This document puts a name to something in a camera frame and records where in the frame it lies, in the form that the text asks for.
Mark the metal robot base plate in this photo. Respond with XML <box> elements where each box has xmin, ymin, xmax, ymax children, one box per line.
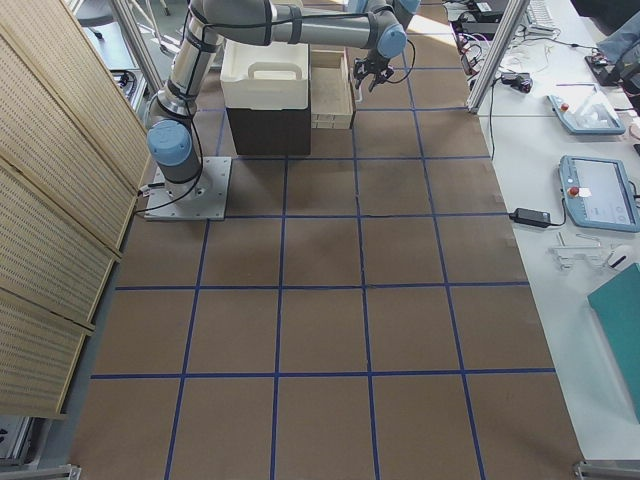
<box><xmin>143</xmin><ymin>156</ymin><xmax>232</xmax><ymax>221</ymax></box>

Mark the white storage bin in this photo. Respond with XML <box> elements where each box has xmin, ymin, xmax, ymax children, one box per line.
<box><xmin>220</xmin><ymin>40</ymin><xmax>309</xmax><ymax>110</ymax></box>

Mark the blue teach pendant far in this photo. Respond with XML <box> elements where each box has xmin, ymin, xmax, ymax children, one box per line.
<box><xmin>548</xmin><ymin>93</ymin><xmax>626</xmax><ymax>135</ymax></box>

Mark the clear acrylic stand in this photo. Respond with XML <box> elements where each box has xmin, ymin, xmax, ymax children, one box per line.
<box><xmin>549</xmin><ymin>232</ymin><xmax>607</xmax><ymax>271</ymax></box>

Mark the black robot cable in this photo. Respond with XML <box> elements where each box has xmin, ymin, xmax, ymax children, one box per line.
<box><xmin>133</xmin><ymin>114</ymin><xmax>206</xmax><ymax>217</ymax></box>

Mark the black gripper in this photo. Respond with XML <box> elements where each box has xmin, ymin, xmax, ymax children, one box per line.
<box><xmin>353</xmin><ymin>49</ymin><xmax>394</xmax><ymax>92</ymax></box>

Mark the blue teach pendant near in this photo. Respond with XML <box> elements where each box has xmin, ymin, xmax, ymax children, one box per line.
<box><xmin>558</xmin><ymin>155</ymin><xmax>639</xmax><ymax>233</ymax></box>

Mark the black power adapter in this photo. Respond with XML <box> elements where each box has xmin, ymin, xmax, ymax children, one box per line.
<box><xmin>509</xmin><ymin>208</ymin><xmax>552</xmax><ymax>228</ymax></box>

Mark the blue teach pendant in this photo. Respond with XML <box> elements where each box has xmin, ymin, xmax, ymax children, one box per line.
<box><xmin>548</xmin><ymin>93</ymin><xmax>626</xmax><ymax>135</ymax></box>
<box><xmin>558</xmin><ymin>155</ymin><xmax>639</xmax><ymax>233</ymax></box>

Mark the aluminium frame post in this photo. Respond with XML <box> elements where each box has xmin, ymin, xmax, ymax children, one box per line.
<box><xmin>467</xmin><ymin>0</ymin><xmax>529</xmax><ymax>114</ymax></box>

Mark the perforated wooden partition panel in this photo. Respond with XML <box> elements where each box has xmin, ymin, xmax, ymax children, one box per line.
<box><xmin>1</xmin><ymin>1</ymin><xmax>149</xmax><ymax>418</ymax></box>

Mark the dark wooden cabinet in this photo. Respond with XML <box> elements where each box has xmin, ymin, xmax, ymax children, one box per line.
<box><xmin>226</xmin><ymin>108</ymin><xmax>311</xmax><ymax>156</ymax></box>

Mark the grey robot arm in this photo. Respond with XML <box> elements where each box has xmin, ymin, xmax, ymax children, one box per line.
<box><xmin>346</xmin><ymin>0</ymin><xmax>420</xmax><ymax>24</ymax></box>
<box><xmin>147</xmin><ymin>1</ymin><xmax>417</xmax><ymax>202</ymax></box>

